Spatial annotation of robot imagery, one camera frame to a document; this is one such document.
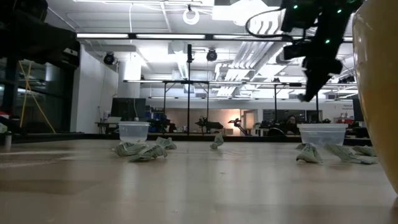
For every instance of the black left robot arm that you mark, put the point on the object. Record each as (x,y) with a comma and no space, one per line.
(31,37)

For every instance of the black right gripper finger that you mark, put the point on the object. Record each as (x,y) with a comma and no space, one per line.
(312,88)

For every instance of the small white post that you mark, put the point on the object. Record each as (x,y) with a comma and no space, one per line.
(8,140)

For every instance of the clear plastic container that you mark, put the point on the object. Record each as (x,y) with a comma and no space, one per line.
(133,132)
(322,134)

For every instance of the black hanging camera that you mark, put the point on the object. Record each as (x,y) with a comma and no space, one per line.
(109,58)
(211,55)

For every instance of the black background robot arm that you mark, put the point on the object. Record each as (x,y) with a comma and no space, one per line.
(208,124)
(237,124)

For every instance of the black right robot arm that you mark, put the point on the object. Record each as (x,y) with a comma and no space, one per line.
(326,18)

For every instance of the black table edge rail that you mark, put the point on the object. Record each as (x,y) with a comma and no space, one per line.
(186,137)

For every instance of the black computer monitor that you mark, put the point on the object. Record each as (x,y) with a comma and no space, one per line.
(128,109)

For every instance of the seated person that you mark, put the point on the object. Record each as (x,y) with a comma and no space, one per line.
(291,124)

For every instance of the yellow round bowl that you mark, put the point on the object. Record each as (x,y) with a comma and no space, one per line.
(379,93)

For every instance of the black vertical pole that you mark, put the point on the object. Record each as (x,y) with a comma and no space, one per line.
(188,93)

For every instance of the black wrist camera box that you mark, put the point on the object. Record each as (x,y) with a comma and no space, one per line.
(295,51)

